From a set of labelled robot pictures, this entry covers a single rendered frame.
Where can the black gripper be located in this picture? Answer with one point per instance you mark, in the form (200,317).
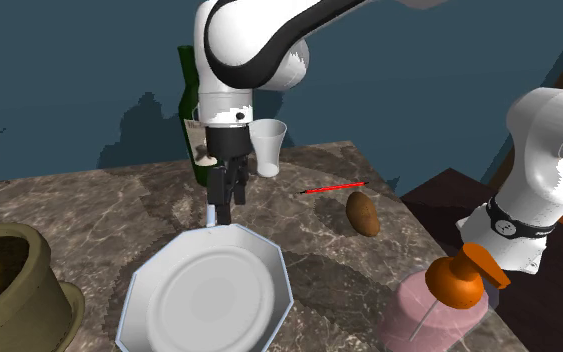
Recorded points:
(228,141)

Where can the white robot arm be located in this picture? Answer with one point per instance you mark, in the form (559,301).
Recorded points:
(256,39)

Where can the small pale blue object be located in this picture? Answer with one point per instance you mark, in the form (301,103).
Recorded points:
(210,215)

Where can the white plastic cup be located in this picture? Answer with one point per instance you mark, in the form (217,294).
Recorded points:
(267,146)

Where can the green glass bottle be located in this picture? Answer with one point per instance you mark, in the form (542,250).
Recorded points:
(189,102)

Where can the red pen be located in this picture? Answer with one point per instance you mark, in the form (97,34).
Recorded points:
(334,187)

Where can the white octagonal plate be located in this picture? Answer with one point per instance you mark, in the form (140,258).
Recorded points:
(208,292)

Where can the brown potato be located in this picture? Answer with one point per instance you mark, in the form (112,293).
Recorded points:
(363,214)

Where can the olive green pot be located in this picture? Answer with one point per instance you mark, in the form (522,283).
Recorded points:
(22,292)

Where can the pink soap dispenser orange pump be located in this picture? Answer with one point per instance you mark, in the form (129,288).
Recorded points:
(437,312)

